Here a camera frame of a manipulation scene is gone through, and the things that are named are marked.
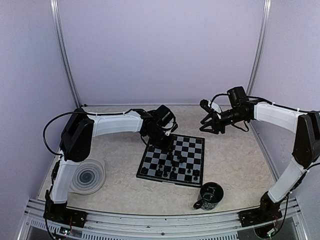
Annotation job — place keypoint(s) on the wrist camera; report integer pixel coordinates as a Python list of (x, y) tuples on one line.
[(210, 107), (171, 129)]

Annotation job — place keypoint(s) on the clear collapsible silicone bowl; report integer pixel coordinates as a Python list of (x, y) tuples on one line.
[(89, 177)]

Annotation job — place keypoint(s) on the right aluminium corner post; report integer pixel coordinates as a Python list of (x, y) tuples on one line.
[(260, 45)]

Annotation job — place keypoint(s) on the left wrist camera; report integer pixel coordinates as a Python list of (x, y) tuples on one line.
[(171, 129)]

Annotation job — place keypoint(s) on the aluminium front rail frame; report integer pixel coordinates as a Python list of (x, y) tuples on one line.
[(223, 225)]

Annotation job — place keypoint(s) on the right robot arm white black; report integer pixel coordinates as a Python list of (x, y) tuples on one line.
[(306, 150)]

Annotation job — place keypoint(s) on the dark green mug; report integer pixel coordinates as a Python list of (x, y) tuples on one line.
[(211, 193)]

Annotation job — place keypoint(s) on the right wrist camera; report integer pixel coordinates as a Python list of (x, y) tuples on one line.
[(210, 107)]

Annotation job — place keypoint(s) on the aluminium corner post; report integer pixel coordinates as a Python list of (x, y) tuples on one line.
[(54, 5), (260, 45)]

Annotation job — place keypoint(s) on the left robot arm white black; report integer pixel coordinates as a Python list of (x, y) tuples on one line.
[(75, 146)]

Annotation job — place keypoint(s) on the black grey chess board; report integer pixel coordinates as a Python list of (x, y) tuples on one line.
[(184, 165)]

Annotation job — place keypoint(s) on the left aluminium corner post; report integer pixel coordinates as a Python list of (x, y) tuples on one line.
[(54, 5)]

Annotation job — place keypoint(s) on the black chess piece pile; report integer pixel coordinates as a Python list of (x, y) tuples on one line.
[(175, 158)]

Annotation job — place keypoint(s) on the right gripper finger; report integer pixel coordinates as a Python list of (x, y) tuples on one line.
[(208, 117), (207, 128)]

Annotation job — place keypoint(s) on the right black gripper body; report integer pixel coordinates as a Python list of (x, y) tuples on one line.
[(236, 118)]

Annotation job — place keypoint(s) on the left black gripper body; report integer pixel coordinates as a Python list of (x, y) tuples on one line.
[(157, 140)]

